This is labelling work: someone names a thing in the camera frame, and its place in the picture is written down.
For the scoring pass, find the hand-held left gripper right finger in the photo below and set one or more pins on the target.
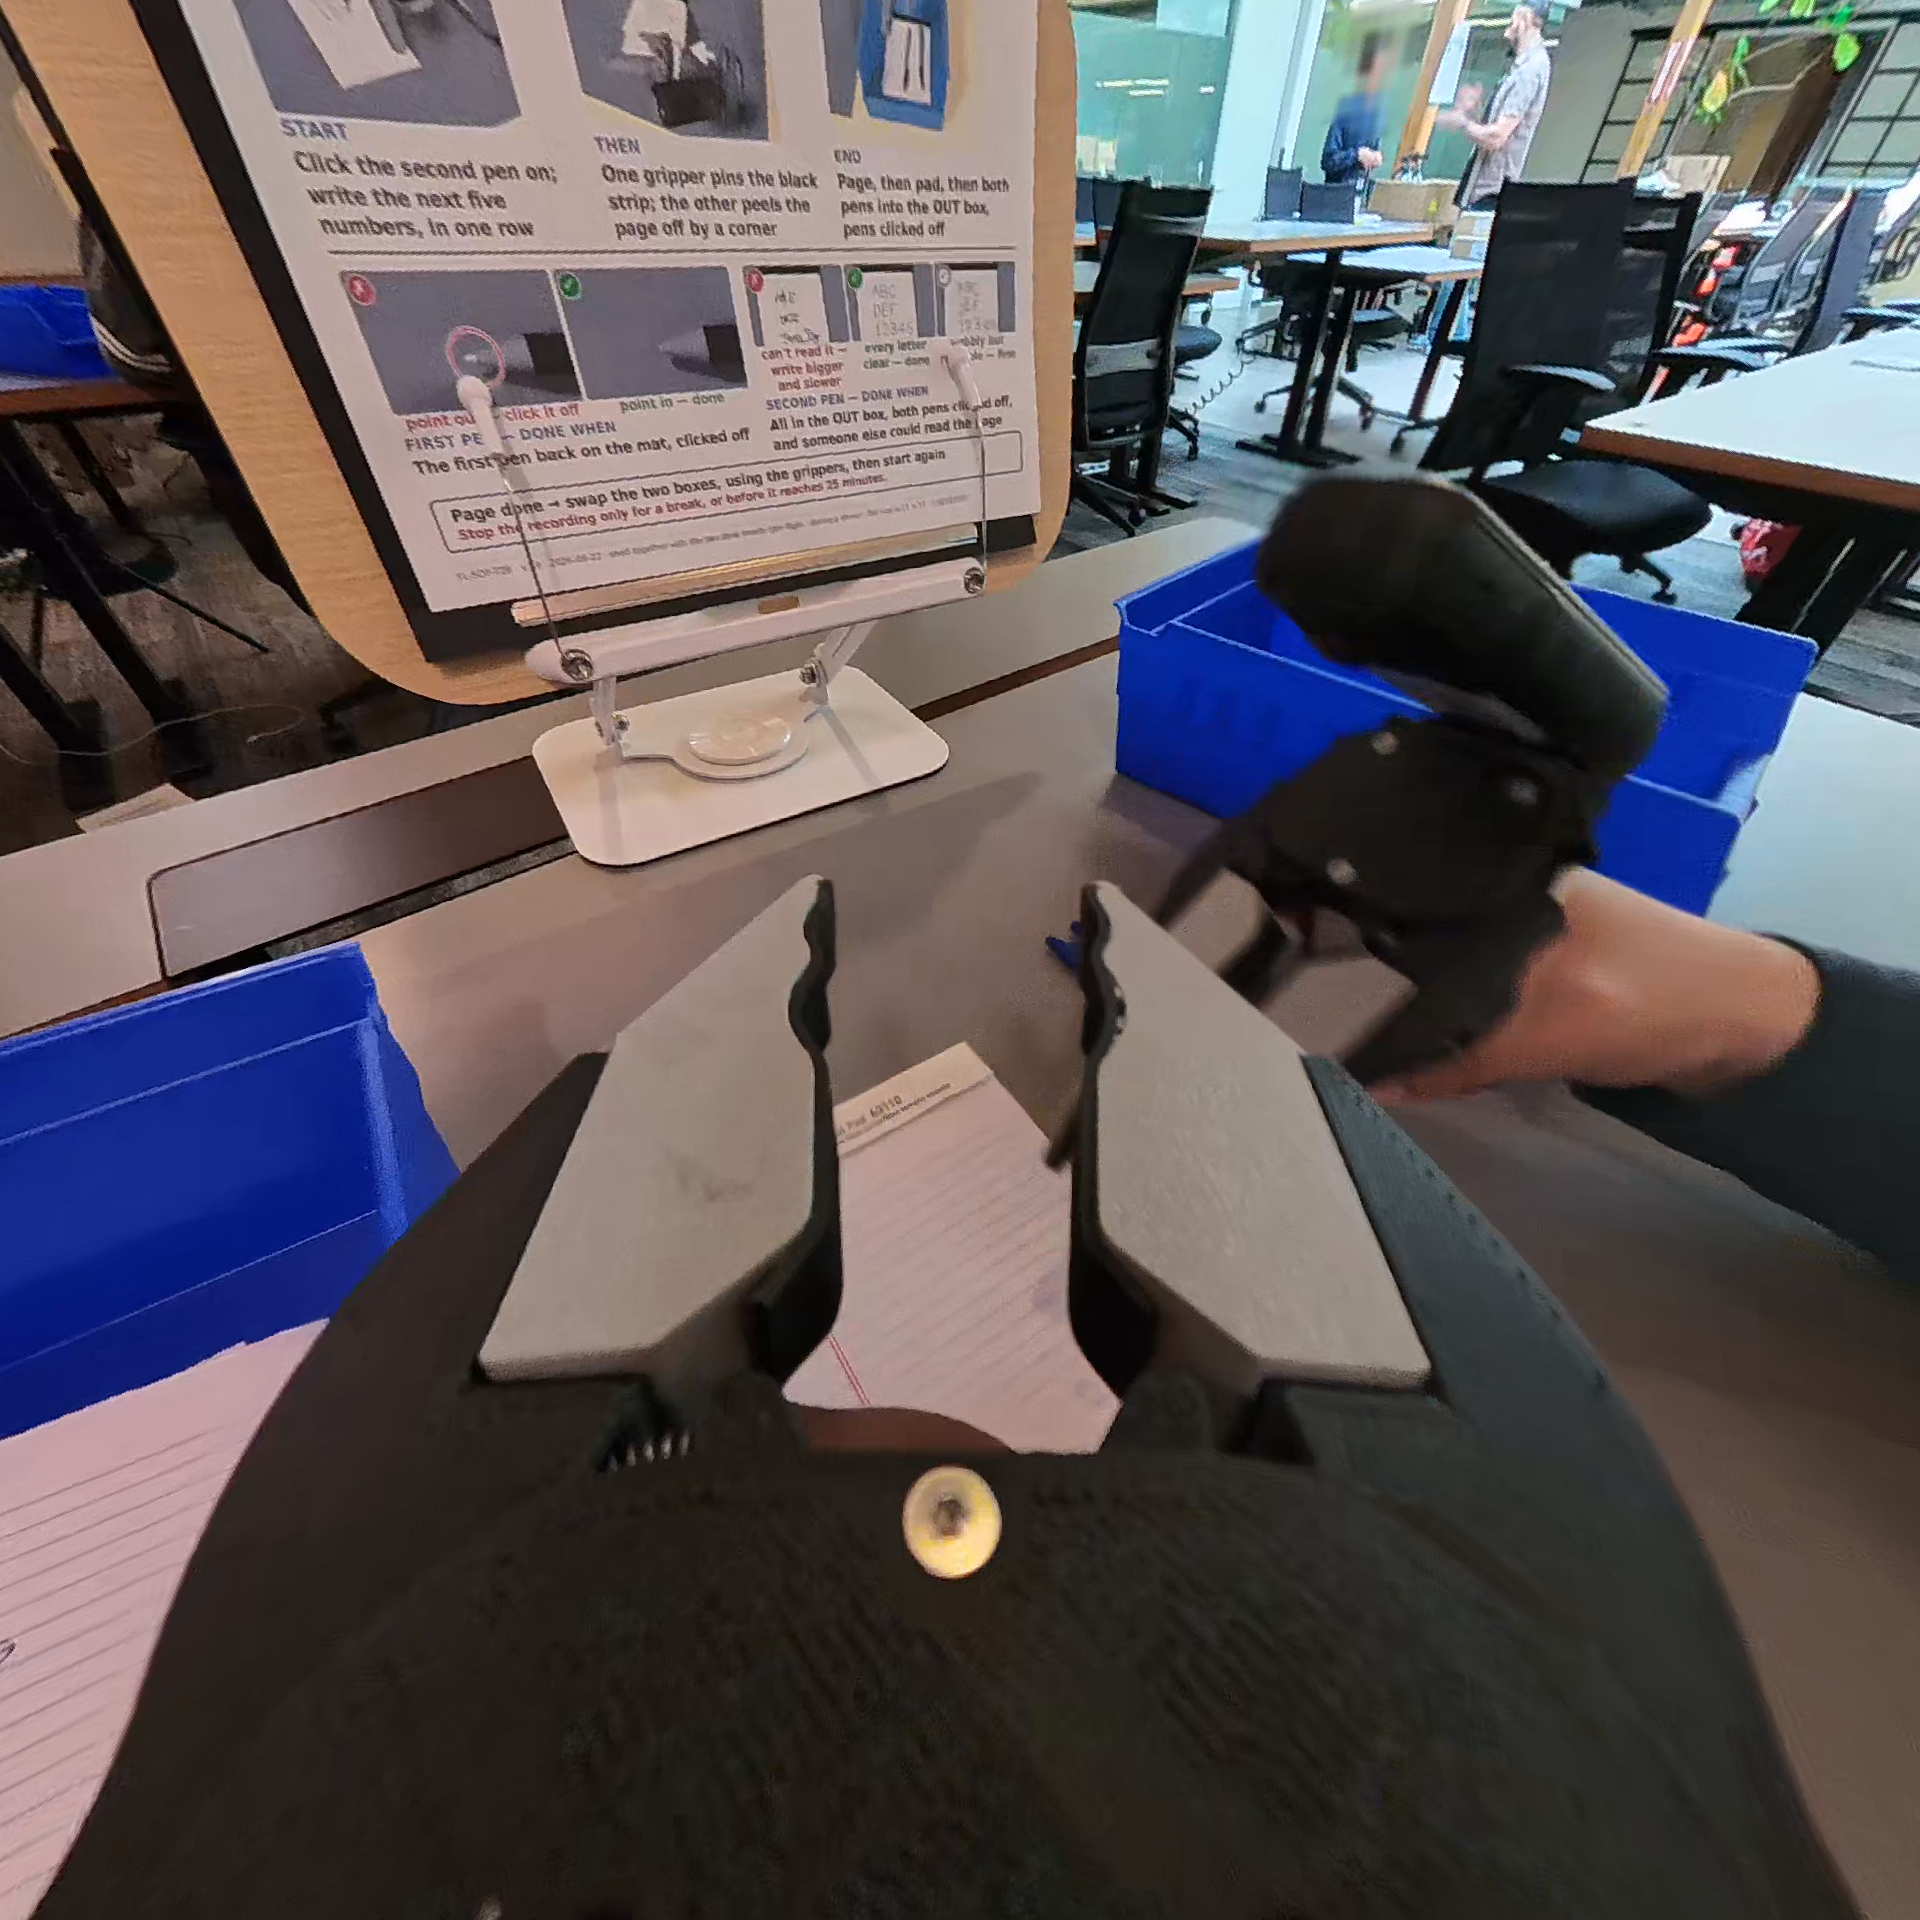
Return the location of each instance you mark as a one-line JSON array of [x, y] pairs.
[[1245, 1201]]

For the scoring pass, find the white lined legal pad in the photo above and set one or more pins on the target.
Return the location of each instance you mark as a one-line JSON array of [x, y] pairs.
[[944, 1243]]

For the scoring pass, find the black office chair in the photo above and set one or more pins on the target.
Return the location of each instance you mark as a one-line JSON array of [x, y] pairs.
[[1559, 300], [1133, 300]]

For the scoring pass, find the blue retractable pen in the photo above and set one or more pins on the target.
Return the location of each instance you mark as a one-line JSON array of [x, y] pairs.
[[1066, 949]]

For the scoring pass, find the printed instruction sheet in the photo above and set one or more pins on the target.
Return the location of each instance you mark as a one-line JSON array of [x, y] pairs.
[[676, 300]]

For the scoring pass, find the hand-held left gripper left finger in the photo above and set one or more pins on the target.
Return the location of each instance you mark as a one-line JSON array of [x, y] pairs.
[[662, 1201]]

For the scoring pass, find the hanging green plant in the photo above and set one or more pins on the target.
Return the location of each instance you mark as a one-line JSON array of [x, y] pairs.
[[1722, 92]]

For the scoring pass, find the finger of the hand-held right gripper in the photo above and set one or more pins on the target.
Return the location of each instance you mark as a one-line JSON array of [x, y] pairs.
[[1254, 945]]

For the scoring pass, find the background office table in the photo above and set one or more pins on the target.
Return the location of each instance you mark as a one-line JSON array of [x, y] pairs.
[[1769, 420], [1396, 268]]

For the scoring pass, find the person's right forearm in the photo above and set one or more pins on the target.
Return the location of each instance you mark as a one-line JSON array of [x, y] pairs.
[[1861, 1079]]

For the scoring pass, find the person's right hand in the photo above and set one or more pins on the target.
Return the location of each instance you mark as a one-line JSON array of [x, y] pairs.
[[1650, 991]]

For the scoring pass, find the blue plastic bin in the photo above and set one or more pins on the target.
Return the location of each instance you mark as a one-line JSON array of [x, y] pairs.
[[1200, 705], [150, 1171], [44, 339]]

